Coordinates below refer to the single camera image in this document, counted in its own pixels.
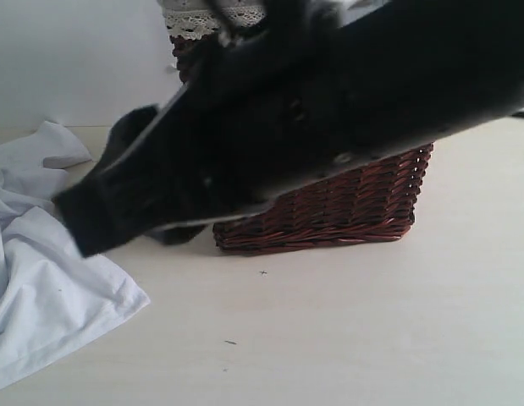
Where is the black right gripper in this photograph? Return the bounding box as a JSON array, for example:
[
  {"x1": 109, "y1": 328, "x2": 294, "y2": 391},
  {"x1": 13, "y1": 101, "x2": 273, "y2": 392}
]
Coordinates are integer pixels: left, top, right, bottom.
[{"x1": 54, "y1": 75, "x2": 372, "y2": 257}]

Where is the white t-shirt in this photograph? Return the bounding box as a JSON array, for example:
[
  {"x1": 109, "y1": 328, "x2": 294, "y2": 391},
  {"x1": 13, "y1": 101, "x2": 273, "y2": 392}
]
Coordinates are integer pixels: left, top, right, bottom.
[{"x1": 0, "y1": 122, "x2": 150, "y2": 390}]

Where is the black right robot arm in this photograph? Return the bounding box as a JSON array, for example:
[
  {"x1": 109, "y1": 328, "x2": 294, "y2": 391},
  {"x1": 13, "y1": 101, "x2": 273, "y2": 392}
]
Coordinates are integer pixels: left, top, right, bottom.
[{"x1": 53, "y1": 1, "x2": 524, "y2": 257}]

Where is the white lace crochet cloth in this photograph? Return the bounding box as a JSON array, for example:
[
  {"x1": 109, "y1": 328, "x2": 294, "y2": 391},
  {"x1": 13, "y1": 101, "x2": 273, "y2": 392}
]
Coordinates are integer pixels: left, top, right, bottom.
[{"x1": 158, "y1": 0, "x2": 264, "y2": 40}]

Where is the dark brown wicker basket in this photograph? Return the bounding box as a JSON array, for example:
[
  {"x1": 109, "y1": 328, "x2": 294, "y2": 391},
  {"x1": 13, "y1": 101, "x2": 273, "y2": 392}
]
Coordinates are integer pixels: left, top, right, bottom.
[{"x1": 168, "y1": 33, "x2": 435, "y2": 254}]

